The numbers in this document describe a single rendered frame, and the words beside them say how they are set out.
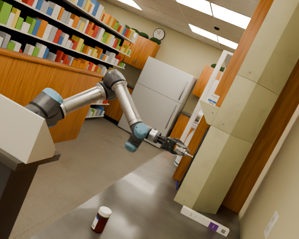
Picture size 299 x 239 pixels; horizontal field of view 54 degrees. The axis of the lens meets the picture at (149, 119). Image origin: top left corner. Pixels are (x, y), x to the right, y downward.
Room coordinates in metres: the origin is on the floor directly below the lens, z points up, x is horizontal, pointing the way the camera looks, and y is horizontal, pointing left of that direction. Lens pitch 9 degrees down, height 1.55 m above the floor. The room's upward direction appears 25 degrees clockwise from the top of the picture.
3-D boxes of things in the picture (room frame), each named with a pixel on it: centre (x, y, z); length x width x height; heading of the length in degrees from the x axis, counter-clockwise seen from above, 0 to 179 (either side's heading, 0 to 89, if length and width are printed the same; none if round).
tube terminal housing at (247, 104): (1.71, -0.47, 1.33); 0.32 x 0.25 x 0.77; 167
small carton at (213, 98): (1.68, -0.28, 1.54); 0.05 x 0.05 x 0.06; 81
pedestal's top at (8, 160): (1.40, 0.55, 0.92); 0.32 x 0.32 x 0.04; 75
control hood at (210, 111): (1.76, -0.29, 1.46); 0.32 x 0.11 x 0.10; 167
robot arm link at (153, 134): (1.73, -0.06, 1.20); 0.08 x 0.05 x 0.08; 167
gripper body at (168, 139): (1.71, -0.14, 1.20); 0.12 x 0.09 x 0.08; 77
